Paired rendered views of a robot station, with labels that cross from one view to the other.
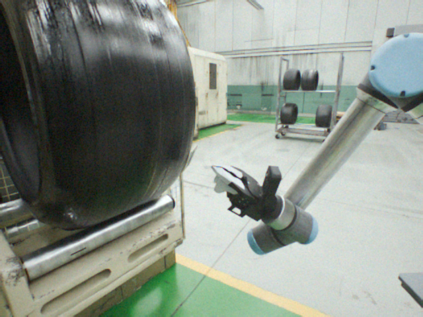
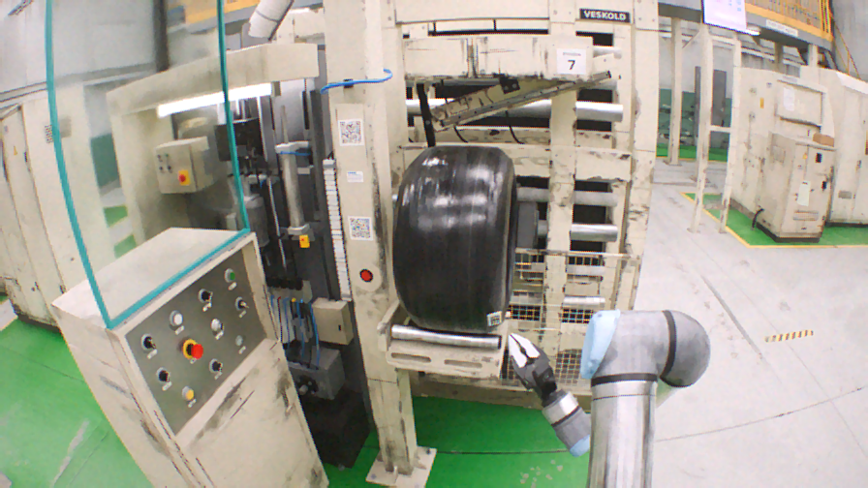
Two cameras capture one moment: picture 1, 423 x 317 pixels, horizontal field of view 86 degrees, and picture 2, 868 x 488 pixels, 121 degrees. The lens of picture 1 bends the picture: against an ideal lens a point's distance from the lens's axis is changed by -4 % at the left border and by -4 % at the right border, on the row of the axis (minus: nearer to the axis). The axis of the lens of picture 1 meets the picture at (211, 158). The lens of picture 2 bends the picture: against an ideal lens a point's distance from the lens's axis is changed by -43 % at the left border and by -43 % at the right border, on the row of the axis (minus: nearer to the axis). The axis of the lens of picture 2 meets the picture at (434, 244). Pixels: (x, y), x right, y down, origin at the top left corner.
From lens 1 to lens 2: 0.90 m
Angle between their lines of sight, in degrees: 63
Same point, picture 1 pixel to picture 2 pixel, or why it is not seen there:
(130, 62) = (427, 256)
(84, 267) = (418, 349)
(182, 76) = (468, 265)
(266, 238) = not seen: hidden behind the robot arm
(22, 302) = (382, 344)
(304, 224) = (568, 435)
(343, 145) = not seen: hidden behind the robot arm
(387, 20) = not seen: outside the picture
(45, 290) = (396, 347)
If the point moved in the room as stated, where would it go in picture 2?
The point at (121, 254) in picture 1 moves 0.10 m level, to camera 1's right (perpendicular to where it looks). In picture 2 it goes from (440, 355) to (454, 374)
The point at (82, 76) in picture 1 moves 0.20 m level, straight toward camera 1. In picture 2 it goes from (401, 261) to (341, 294)
